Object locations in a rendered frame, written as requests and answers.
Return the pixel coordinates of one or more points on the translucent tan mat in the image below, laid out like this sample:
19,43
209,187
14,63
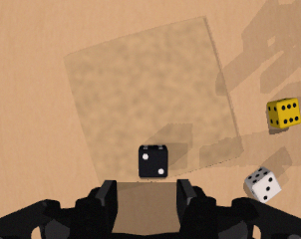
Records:
157,87

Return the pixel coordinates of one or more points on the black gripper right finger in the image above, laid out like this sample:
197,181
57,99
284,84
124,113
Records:
235,222

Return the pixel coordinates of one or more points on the yellow die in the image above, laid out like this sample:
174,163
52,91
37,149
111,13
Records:
284,113

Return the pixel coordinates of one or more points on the white die with black pips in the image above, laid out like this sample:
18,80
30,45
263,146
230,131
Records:
263,184

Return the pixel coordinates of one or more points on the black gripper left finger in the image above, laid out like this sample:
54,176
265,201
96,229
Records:
55,221

